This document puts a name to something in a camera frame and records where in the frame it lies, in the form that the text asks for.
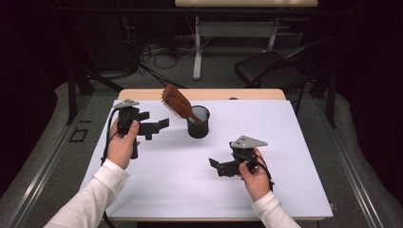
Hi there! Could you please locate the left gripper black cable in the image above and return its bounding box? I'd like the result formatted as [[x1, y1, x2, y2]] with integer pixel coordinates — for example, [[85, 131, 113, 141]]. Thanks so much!
[[100, 107, 124, 166]]

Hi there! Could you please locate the black metal crossbar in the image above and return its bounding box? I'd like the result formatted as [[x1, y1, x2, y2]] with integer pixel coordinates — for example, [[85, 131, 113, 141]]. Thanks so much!
[[47, 6, 350, 16]]

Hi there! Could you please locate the person's right hand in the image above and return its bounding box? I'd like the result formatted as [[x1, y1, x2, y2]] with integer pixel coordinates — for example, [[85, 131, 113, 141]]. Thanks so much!
[[238, 147, 272, 202]]

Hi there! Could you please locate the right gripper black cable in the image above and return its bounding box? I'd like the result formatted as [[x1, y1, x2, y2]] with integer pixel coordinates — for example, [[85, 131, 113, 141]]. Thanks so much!
[[240, 151, 276, 193]]

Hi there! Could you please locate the black mesh cup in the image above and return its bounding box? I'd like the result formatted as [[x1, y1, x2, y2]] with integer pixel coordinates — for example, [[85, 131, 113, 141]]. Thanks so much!
[[186, 104, 211, 140]]

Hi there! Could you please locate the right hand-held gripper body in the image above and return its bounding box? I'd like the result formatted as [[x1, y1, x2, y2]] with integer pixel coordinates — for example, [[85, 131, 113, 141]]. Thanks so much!
[[218, 135, 269, 179]]

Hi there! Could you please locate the light wooden table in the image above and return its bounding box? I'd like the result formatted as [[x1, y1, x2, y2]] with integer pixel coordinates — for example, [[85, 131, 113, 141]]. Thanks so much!
[[75, 88, 331, 222]]

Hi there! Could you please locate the white-legged desk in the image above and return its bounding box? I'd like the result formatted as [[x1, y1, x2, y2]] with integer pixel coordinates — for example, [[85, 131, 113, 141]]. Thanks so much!
[[174, 0, 319, 81]]

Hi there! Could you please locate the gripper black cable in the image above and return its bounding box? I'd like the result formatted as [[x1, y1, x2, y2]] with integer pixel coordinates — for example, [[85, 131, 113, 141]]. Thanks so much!
[[100, 107, 124, 166], [240, 151, 276, 193]]

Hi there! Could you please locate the bundle of floor cables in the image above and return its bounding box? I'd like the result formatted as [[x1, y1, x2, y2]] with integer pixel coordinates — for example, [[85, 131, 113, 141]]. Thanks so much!
[[120, 13, 212, 90]]

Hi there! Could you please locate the white table mat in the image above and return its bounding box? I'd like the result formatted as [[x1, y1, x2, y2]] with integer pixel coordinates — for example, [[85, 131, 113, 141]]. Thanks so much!
[[68, 99, 335, 219]]

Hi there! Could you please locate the brown wooden hairbrush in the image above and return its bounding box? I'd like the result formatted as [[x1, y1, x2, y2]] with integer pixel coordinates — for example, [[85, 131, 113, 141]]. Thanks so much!
[[161, 83, 205, 125]]

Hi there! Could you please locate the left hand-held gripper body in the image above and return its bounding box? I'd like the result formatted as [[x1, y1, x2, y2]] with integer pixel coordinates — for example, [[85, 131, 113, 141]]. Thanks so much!
[[112, 98, 162, 161]]

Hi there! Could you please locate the black metal stand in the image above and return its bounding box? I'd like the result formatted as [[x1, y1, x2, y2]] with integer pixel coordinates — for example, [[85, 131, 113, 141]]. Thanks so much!
[[311, 67, 337, 129], [47, 12, 125, 126]]

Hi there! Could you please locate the black folding chair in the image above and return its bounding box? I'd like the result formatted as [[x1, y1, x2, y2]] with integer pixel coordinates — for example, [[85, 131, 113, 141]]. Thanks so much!
[[234, 35, 337, 119]]

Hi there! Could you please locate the metal floor rail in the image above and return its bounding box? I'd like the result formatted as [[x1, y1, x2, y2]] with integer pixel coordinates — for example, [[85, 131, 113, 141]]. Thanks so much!
[[313, 97, 387, 228], [3, 94, 93, 228]]

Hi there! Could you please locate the person's left hand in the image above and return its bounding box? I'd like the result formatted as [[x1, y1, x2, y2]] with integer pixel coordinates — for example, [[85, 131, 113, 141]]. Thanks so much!
[[106, 118, 142, 171]]

